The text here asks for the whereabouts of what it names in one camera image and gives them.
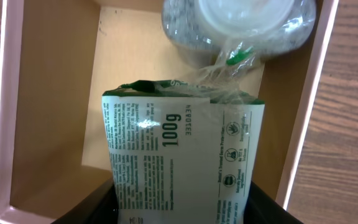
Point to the clear soap pump bottle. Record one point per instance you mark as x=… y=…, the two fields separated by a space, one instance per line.
x=201 y=29

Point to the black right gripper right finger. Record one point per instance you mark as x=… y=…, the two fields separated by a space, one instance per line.
x=261 y=209

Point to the white cardboard box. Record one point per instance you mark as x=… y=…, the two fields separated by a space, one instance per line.
x=58 y=57

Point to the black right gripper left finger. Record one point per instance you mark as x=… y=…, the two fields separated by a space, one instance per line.
x=99 y=207

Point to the green white soap packet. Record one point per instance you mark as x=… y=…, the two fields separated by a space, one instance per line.
x=184 y=152

